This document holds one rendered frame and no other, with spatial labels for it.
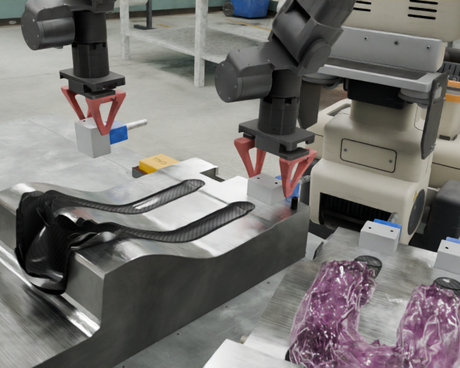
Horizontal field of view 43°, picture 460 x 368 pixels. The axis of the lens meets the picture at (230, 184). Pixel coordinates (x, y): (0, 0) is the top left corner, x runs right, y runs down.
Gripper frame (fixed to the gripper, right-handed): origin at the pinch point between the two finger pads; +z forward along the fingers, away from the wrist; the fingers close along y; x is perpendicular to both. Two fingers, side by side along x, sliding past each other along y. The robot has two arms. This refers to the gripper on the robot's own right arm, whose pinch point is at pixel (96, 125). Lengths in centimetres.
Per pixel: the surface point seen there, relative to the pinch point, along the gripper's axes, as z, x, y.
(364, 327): 6, -5, 58
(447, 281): 10, 16, 58
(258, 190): 4.7, 9.4, 29.2
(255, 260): 10.3, 1.4, 36.3
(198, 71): 92, 267, -265
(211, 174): 7.4, 12.3, 15.8
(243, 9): 103, 561, -493
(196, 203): 6.3, 1.7, 23.5
